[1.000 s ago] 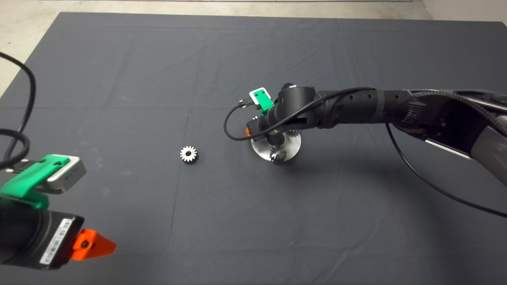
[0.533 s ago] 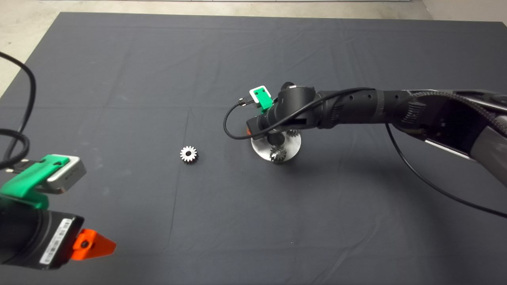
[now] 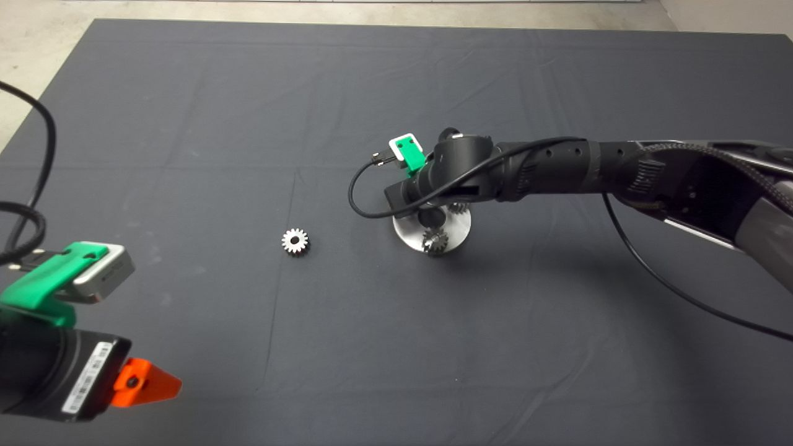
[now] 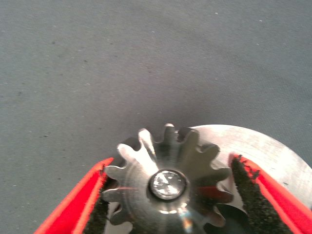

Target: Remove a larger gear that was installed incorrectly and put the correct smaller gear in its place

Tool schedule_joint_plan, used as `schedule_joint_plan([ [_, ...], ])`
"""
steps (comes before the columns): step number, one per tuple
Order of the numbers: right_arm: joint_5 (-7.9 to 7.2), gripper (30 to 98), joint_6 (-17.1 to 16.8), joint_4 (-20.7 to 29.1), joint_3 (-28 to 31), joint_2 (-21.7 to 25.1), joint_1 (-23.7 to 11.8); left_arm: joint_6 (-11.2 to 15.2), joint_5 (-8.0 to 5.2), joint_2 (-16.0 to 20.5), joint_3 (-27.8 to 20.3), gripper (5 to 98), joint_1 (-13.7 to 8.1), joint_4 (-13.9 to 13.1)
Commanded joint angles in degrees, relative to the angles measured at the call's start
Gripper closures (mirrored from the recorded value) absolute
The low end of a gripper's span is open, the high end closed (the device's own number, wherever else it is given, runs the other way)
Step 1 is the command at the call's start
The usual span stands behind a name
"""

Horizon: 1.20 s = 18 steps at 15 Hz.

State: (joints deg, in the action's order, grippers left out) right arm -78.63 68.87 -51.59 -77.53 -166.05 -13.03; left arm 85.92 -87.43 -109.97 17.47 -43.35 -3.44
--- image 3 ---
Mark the round metal plate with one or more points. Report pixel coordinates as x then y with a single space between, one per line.
461 232

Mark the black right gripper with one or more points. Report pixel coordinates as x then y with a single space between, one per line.
415 192

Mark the green right camera mount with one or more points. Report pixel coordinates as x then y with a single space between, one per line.
412 155

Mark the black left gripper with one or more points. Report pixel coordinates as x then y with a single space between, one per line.
49 371

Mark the silver camera box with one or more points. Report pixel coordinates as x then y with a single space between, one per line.
393 148
110 272

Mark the silver right camera box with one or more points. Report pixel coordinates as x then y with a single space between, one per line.
393 148

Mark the small steel gear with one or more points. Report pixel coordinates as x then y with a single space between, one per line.
295 241
435 241
458 208

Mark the dark grey table cloth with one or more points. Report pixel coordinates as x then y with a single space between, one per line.
248 93

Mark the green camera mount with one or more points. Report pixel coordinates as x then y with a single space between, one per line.
43 282
412 155

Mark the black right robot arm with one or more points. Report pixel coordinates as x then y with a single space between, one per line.
557 167

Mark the green left camera mount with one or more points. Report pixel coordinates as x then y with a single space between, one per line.
43 282

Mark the silver left camera box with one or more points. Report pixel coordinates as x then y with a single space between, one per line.
110 272

